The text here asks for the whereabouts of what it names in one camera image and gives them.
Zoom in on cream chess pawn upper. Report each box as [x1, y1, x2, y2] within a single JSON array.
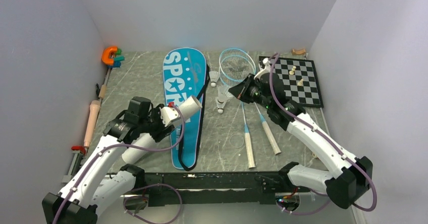
[[289, 66, 296, 75]]

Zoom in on blue racket bag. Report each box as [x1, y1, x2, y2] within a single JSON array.
[[162, 47, 209, 171]]

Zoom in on white shuttlecock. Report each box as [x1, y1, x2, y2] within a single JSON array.
[[217, 85, 234, 101], [216, 96, 227, 114], [209, 70, 220, 87]]

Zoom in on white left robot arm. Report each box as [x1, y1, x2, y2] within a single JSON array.
[[42, 96, 190, 223]]

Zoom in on clear tube lid ring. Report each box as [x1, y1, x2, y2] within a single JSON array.
[[229, 134, 246, 149]]

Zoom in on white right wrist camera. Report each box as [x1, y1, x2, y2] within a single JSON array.
[[254, 58, 271, 80]]

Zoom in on blue badminton racket right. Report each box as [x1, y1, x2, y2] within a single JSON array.
[[219, 48, 281, 155]]

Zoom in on beige handle tool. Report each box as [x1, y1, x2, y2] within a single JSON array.
[[83, 100, 100, 150]]

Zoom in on black white chessboard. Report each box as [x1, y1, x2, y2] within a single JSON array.
[[274, 57, 324, 108]]

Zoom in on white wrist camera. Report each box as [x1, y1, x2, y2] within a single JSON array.
[[160, 106, 182, 127], [254, 58, 271, 80]]

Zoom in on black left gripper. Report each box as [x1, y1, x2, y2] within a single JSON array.
[[139, 104, 175, 142]]

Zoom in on orange C-shaped toy block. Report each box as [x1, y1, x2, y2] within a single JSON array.
[[101, 46, 119, 66]]

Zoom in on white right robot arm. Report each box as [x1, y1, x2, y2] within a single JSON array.
[[228, 74, 378, 211]]

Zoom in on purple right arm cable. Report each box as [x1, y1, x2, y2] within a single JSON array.
[[268, 52, 378, 216]]

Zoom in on red clamp on rail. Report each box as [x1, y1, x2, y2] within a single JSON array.
[[71, 145, 87, 156]]

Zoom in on white shuttlecock tube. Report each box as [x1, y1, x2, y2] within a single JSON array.
[[172, 95, 202, 127]]

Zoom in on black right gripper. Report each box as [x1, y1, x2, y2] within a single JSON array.
[[228, 73, 272, 109]]

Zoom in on wooden arch block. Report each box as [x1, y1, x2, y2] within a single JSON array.
[[291, 48, 306, 55]]

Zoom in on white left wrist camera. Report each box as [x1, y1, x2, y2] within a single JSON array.
[[160, 106, 182, 127]]

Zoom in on green blue toy blocks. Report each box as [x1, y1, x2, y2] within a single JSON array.
[[111, 48, 125, 68]]

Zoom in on black base frame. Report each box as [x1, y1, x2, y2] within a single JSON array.
[[129, 171, 309, 207]]

